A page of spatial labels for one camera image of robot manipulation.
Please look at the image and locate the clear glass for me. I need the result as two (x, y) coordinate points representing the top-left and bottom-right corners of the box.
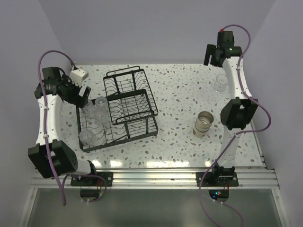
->
(214, 74), (228, 93)
(81, 104), (96, 123)
(95, 96), (109, 118)
(79, 129), (98, 146)
(94, 109), (110, 128)

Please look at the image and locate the beige cup rack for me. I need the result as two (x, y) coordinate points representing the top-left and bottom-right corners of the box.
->
(193, 123), (210, 138)
(195, 111), (214, 132)

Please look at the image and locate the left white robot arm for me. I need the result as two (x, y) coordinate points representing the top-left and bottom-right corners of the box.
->
(28, 67), (98, 186)

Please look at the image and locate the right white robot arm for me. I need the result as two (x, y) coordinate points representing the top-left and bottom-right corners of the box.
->
(204, 30), (258, 186)

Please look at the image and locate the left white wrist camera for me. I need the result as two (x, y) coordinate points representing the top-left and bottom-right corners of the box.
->
(69, 69), (89, 87)

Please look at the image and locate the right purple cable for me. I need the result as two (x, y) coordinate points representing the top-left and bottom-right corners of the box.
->
(197, 24), (272, 227)

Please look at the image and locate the black wire dish rack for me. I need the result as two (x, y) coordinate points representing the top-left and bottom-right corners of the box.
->
(76, 66), (159, 152)

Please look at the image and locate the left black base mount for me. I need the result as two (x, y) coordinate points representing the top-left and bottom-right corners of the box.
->
(71, 172), (114, 187)

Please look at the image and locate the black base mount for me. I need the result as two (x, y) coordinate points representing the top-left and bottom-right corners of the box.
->
(196, 165), (239, 187)
(71, 172), (114, 187)

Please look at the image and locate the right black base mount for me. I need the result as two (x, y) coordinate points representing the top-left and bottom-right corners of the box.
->
(196, 165), (239, 187)

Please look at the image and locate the aluminium front rail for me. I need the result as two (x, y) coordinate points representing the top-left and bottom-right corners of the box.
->
(30, 167), (277, 190)

